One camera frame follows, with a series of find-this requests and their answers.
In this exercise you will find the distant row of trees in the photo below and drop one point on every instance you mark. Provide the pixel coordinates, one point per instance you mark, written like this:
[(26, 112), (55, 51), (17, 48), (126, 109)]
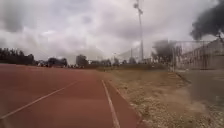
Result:
[(81, 61)]

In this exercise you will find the dark tree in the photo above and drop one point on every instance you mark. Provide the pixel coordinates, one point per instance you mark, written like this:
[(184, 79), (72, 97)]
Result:
[(164, 50), (210, 20)]

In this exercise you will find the dry grass strip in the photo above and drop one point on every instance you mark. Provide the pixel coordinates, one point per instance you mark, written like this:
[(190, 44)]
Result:
[(153, 96)]

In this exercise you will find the tall floodlight pole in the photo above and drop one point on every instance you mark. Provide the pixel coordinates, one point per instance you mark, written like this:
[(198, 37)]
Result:
[(141, 33)]

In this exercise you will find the low building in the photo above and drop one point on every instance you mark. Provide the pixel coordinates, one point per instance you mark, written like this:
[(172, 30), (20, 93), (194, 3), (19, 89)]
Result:
[(217, 57)]

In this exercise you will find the dark wood of trees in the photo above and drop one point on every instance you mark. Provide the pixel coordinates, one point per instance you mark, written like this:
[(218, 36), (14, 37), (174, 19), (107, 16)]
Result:
[(15, 56)]

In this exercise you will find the red running track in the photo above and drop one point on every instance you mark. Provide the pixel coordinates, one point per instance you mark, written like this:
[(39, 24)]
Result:
[(66, 100)]

